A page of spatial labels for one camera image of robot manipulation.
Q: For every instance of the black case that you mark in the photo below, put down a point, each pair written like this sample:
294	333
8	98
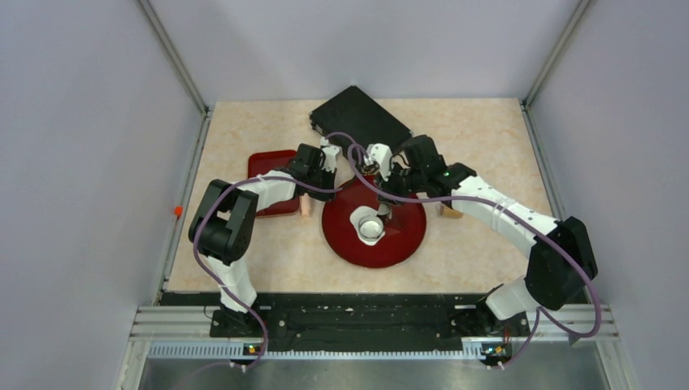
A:
352	116

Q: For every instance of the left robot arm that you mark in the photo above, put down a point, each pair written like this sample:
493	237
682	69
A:
222	228

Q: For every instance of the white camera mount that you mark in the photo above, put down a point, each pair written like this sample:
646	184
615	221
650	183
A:
331	153
379	155

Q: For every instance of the wooden double-ended roller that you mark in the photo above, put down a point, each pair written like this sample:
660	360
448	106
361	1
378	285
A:
448	212

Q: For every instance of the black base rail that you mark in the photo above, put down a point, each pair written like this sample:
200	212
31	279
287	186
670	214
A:
359	322

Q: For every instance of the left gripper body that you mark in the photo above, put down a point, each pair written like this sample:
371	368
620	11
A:
320	177

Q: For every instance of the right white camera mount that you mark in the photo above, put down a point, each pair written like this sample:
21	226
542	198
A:
379	155

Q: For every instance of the pink plastic cylinder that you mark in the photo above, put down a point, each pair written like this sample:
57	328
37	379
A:
305	206

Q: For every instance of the clear glass cup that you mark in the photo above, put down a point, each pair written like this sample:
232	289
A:
370	228

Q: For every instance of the round red tray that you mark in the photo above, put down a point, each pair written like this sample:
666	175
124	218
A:
404	232

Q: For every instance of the white dough ball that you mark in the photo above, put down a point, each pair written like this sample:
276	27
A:
356	215

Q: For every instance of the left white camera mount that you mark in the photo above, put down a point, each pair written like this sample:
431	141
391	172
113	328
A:
331	153

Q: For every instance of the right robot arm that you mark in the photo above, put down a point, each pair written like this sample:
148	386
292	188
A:
561	262

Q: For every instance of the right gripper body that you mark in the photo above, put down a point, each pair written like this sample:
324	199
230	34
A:
406	180

